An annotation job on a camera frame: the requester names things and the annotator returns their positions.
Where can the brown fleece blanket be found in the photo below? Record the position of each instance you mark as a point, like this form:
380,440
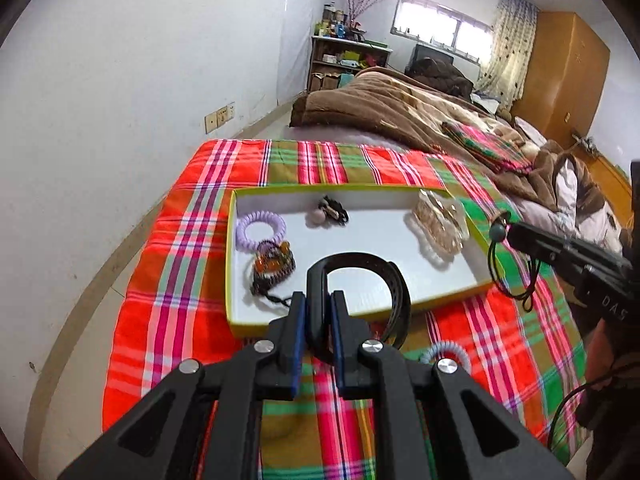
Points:
398,108

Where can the floral curtain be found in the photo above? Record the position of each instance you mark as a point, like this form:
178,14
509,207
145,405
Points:
502,76

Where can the translucent pink hair claw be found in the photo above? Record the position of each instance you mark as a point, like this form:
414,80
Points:
443,220

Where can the white pink quilt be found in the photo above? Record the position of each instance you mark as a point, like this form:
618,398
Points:
581,209

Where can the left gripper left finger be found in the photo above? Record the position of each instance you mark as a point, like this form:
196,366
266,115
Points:
203,421

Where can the folded plaid cloth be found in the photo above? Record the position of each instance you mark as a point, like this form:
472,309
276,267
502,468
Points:
497,154

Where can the black tie with pink bead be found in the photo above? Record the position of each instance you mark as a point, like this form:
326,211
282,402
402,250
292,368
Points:
328,210

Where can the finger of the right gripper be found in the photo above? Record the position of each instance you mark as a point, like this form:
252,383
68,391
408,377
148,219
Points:
568,256

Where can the wooden shelf unit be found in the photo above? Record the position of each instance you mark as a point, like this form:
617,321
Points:
332,57

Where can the black television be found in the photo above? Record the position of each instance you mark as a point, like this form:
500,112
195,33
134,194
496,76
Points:
421,51

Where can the dark brown clothing pile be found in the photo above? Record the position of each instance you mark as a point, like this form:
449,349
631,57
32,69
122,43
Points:
442,76

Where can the plaid red green bedspread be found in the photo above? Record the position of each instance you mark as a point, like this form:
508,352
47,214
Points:
174,309

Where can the yellow-green shallow box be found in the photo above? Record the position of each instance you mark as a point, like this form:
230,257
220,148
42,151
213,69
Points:
381,223

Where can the person's right hand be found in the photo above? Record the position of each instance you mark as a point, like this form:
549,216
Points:
612,373

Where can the wall socket panel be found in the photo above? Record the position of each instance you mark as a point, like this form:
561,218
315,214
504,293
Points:
219,117

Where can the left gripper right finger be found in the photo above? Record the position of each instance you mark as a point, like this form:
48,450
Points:
431,421

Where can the window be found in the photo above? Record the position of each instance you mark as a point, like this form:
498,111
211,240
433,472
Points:
443,28

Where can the wooden wardrobe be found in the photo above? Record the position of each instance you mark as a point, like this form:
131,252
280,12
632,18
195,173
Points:
565,78

